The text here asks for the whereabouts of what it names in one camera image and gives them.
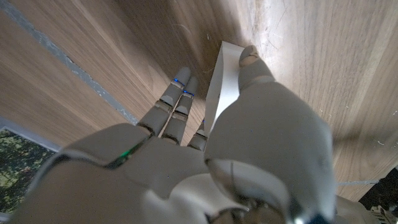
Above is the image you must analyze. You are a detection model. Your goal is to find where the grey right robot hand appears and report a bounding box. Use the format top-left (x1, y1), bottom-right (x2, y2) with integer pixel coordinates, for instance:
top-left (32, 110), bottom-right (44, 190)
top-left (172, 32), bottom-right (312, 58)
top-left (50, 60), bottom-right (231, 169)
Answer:
top-left (9, 45), bottom-right (386, 224)

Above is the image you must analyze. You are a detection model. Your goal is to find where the white kitchen timer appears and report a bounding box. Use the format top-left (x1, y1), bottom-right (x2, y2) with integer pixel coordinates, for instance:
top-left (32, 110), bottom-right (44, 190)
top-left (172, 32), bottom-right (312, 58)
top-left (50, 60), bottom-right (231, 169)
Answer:
top-left (203, 40), bottom-right (246, 134)

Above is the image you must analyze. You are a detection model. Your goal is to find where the printed window backdrop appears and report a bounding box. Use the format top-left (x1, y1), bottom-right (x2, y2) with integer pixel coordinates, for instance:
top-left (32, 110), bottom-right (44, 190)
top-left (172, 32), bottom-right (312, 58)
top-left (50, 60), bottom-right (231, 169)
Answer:
top-left (0, 126), bottom-right (62, 215)

